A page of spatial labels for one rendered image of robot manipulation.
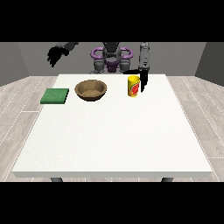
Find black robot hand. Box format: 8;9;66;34
46;45;70;68
122;67;149;94

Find green square pad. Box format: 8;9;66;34
39;87;70;105

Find brown wooden bowl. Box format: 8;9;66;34
74;79;109;102

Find grey robot trunk purple rings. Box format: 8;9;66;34
89;42;135;74

